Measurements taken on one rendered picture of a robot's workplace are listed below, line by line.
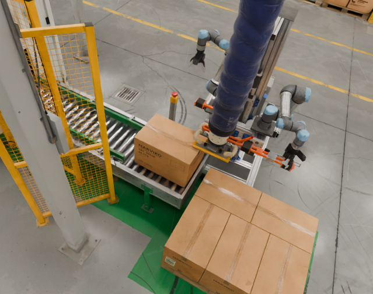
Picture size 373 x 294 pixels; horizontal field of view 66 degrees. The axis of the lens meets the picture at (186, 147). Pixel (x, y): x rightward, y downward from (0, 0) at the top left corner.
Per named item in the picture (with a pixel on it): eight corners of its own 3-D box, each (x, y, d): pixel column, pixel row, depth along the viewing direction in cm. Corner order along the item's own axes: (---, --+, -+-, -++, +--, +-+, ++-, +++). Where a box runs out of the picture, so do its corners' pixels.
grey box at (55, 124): (41, 142, 190) (27, 108, 167) (46, 136, 193) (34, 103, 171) (65, 154, 186) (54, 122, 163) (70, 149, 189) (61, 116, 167)
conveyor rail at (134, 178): (4, 117, 338) (-1, 105, 324) (8, 114, 342) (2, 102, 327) (177, 208, 290) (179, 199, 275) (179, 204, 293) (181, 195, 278)
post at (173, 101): (164, 154, 383) (170, 96, 308) (166, 151, 387) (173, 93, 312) (168, 157, 382) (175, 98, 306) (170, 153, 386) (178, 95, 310)
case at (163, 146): (134, 162, 302) (133, 136, 272) (154, 138, 327) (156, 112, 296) (184, 188, 289) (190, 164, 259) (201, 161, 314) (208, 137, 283)
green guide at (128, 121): (38, 82, 362) (36, 76, 355) (44, 78, 368) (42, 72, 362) (147, 135, 328) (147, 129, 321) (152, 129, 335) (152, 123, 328)
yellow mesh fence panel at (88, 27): (37, 227, 300) (-78, 45, 141) (35, 219, 306) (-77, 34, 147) (119, 201, 331) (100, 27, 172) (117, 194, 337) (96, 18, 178)
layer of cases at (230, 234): (161, 261, 280) (164, 245, 249) (204, 186, 341) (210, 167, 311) (278, 329, 255) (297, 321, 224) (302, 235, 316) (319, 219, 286)
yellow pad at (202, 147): (191, 146, 247) (192, 142, 244) (196, 139, 254) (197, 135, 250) (227, 163, 241) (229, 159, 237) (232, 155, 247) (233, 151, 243)
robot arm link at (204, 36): (211, 32, 230) (202, 34, 226) (208, 45, 239) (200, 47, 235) (205, 27, 234) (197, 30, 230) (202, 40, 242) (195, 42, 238)
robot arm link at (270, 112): (261, 112, 288) (265, 102, 278) (274, 116, 287) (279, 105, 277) (260, 121, 280) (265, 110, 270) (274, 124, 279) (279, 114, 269)
